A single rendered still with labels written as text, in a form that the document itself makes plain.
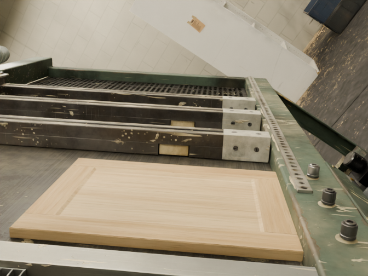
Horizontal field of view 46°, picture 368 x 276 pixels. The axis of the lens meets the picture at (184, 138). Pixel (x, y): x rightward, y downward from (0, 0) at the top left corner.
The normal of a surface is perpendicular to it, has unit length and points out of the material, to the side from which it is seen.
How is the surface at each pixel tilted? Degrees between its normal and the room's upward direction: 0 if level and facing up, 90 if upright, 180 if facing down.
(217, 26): 90
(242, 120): 90
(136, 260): 60
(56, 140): 90
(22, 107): 90
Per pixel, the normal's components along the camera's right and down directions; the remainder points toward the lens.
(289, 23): -0.16, 0.39
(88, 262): 0.04, -0.96
